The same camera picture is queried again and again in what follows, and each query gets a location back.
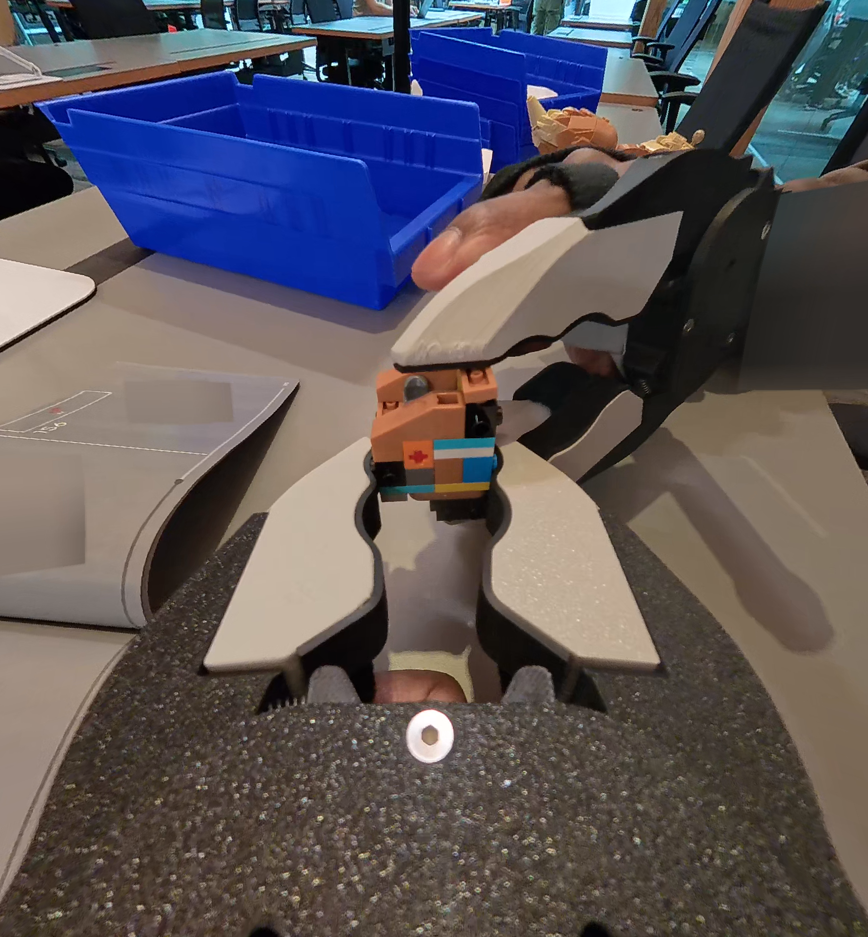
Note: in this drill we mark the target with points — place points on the person's right hand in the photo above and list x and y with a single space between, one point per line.
478 234

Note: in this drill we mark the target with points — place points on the black office chair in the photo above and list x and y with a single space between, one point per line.
679 58

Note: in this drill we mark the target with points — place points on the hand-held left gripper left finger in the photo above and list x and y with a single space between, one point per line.
309 571

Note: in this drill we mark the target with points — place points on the blue storage bin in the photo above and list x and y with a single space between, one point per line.
295 102
507 80
258 219

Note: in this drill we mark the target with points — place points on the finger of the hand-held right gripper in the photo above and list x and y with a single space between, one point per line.
551 285
609 432

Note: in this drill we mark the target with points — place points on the grey desk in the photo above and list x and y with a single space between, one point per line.
734 549

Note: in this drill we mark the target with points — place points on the white desk stand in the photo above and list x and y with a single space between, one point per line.
9 300

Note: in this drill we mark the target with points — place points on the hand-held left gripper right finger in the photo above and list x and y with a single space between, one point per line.
565 578

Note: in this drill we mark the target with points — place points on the grey instruction booklet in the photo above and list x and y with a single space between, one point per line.
185 454

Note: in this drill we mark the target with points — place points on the long grey table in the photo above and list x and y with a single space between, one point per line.
148 62

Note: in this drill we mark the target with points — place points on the brown teal toy brick model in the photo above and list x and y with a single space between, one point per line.
434 432

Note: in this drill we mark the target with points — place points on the tan toy figure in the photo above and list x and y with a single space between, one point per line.
587 128

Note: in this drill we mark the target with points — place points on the black stand pole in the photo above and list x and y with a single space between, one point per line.
402 44

